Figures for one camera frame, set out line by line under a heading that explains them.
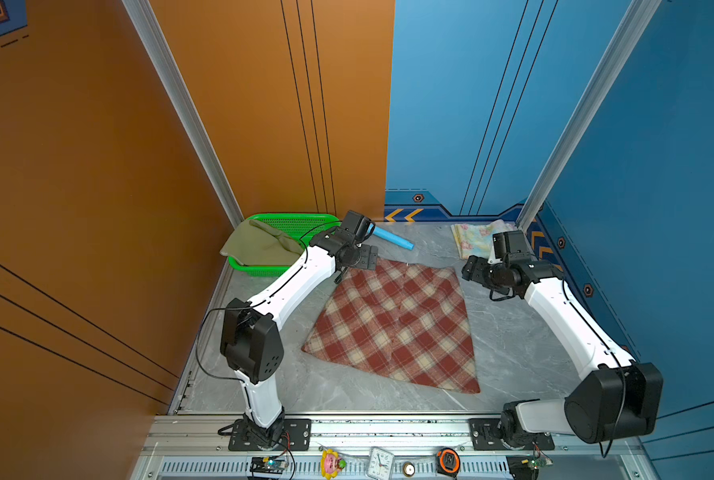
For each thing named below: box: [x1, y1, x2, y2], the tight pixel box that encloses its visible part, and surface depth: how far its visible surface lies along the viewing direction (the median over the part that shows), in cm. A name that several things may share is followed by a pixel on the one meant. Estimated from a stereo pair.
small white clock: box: [366, 446, 395, 480], surface depth 70 cm
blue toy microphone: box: [367, 223, 415, 251], surface depth 115 cm
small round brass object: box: [402, 461, 416, 478], surface depth 68 cm
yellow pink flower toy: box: [320, 448, 347, 480], surface depth 68 cm
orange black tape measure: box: [436, 447, 461, 479], surface depth 69 cm
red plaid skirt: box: [301, 260, 481, 393], surface depth 93 cm
